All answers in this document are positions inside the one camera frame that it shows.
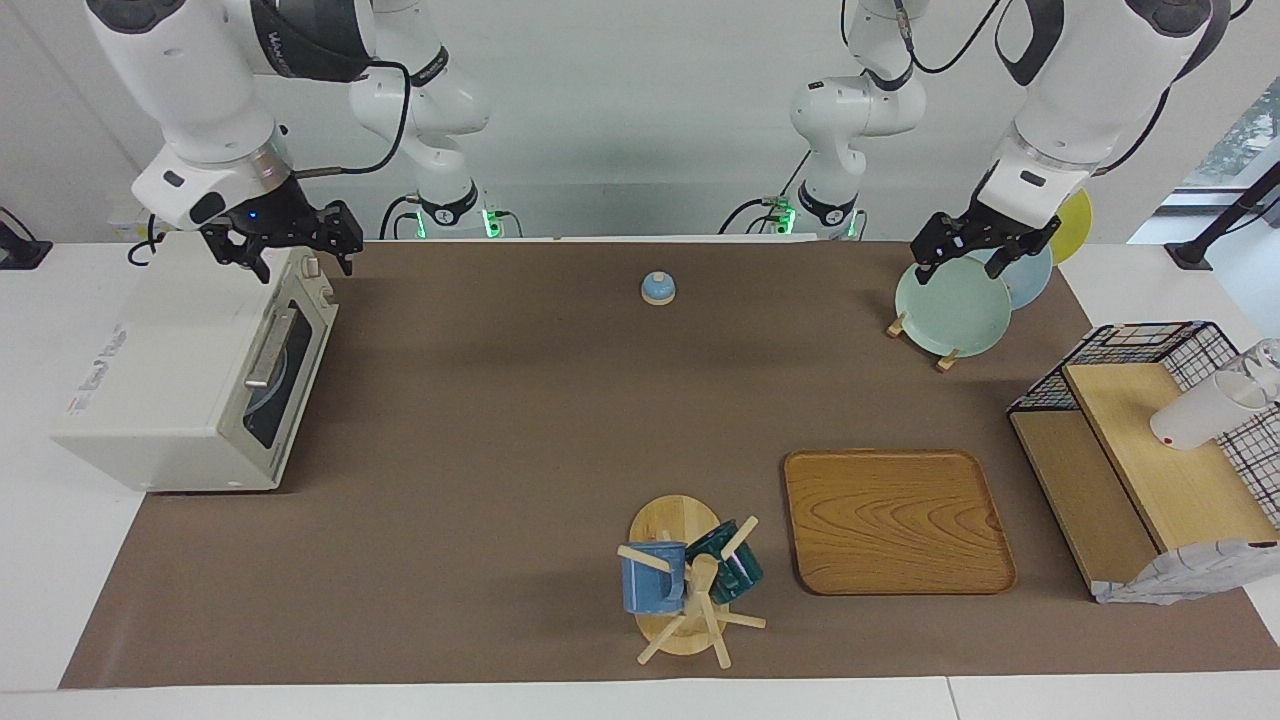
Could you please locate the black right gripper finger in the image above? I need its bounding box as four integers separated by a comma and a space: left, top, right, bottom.
203, 232, 271, 284
318, 203, 364, 277

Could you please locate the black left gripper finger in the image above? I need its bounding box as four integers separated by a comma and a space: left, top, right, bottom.
910, 218, 951, 287
985, 240, 1056, 279

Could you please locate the beige toaster oven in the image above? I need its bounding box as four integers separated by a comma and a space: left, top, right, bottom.
50, 231, 339, 494

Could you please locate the light blue racked plate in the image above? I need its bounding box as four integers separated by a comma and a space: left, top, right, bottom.
965, 240, 1054, 311

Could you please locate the pale green racked plate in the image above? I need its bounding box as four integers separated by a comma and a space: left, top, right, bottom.
894, 255, 1013, 359

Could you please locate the yellow racked plate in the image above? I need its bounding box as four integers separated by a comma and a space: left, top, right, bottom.
1048, 188, 1094, 266

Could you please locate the wooden plate rack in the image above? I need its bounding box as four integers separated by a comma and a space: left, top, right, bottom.
886, 312, 961, 373

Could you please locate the black table clamp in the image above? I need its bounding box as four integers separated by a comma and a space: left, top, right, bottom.
0, 207, 53, 271

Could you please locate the white cup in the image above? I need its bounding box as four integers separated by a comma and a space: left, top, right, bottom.
1149, 368, 1271, 451

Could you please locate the wooden stepped shelf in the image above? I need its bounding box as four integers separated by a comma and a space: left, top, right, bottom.
1008, 360, 1280, 601

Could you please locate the clear glass cup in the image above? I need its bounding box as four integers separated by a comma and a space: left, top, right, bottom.
1240, 338, 1280, 401

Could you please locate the wooden serving tray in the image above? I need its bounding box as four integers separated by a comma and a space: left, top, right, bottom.
783, 449, 1018, 597

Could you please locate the brown table mat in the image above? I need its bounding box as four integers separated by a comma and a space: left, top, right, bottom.
58, 238, 1280, 691

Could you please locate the grey white marbled cloth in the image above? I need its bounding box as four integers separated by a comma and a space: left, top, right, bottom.
1093, 537, 1280, 606

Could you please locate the wooden mug tree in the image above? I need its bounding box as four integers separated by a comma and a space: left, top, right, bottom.
616, 494, 768, 670

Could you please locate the dark green mug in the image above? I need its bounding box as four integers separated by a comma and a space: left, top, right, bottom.
686, 520, 765, 605

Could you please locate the blue mug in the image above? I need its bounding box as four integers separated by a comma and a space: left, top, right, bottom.
620, 541, 689, 616

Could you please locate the black power strip cable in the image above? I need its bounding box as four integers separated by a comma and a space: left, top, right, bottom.
127, 215, 166, 267

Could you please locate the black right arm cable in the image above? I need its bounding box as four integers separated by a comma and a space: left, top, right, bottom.
290, 60, 413, 179

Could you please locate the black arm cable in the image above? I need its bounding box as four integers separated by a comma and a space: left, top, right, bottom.
290, 60, 413, 179
840, 0, 1241, 181

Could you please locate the black wire basket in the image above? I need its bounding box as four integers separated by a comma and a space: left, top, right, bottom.
1008, 320, 1280, 531

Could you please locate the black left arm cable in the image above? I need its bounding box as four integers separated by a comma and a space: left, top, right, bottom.
840, 0, 1241, 181

